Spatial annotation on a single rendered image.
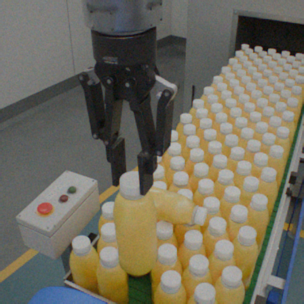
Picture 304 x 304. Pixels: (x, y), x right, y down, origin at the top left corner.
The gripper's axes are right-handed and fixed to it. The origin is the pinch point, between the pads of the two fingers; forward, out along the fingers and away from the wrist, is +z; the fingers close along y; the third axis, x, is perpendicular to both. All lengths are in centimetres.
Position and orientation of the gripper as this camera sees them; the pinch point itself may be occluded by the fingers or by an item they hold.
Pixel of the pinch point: (131, 167)
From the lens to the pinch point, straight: 52.3
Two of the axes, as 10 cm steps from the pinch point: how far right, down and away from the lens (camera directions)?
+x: 4.4, -5.2, 7.3
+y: 9.0, 2.4, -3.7
